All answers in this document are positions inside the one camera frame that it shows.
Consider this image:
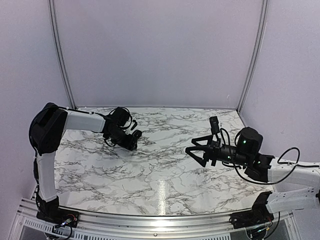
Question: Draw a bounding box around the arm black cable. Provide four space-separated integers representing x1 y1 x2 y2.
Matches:
67 106 133 148
217 128 301 186

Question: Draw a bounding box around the black earbud charging case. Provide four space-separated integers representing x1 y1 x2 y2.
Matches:
132 130 142 139

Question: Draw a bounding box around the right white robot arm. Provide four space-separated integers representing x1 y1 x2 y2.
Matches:
185 127 320 224

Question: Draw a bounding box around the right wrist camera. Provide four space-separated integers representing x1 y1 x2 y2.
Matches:
209 116 220 135

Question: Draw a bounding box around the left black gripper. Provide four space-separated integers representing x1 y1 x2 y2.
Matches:
107 128 137 151

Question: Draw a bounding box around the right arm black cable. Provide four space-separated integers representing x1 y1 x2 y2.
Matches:
217 128 301 186

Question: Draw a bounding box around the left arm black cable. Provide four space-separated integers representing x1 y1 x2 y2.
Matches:
67 106 133 148

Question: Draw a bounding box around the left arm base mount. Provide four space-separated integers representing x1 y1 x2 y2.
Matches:
35 194 79 240

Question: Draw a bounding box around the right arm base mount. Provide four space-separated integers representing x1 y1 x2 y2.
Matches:
229 191 274 240

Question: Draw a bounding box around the aluminium front rail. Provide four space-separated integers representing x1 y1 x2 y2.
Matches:
9 197 301 240

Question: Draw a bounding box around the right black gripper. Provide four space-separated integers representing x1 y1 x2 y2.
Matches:
186 134 251 168

